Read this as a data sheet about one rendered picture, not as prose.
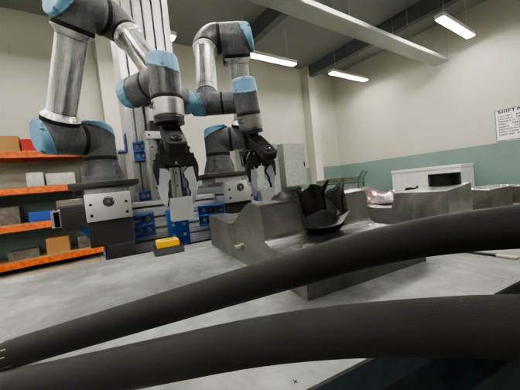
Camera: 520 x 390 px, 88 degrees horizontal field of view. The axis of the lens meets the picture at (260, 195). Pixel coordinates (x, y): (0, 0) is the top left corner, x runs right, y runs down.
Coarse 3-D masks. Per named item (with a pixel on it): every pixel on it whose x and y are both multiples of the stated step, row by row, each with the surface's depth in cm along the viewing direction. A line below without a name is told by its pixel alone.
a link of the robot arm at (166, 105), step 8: (168, 96) 63; (152, 104) 64; (160, 104) 62; (168, 104) 63; (176, 104) 64; (152, 112) 64; (160, 112) 62; (168, 112) 63; (176, 112) 64; (184, 112) 66
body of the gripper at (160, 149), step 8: (160, 120) 63; (168, 120) 63; (176, 120) 64; (160, 144) 63; (160, 152) 62; (168, 152) 63; (184, 152) 65; (168, 160) 63; (176, 160) 64; (184, 160) 65; (168, 168) 70
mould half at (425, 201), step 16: (400, 192) 70; (416, 192) 66; (432, 192) 63; (448, 192) 62; (464, 192) 73; (368, 208) 75; (384, 208) 72; (400, 208) 69; (416, 208) 66; (432, 208) 64; (448, 208) 61; (464, 208) 72
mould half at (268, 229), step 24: (360, 192) 59; (216, 216) 78; (240, 216) 58; (264, 216) 49; (288, 216) 51; (360, 216) 58; (216, 240) 78; (240, 240) 60; (264, 240) 49; (288, 240) 49; (312, 240) 48; (408, 264) 47; (312, 288) 38; (336, 288) 40
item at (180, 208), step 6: (174, 198) 62; (180, 198) 63; (186, 198) 64; (192, 198) 64; (174, 204) 62; (180, 204) 63; (186, 204) 64; (192, 204) 64; (174, 210) 62; (180, 210) 63; (186, 210) 63; (192, 210) 64; (174, 216) 62; (180, 216) 63; (186, 216) 63; (192, 216) 64
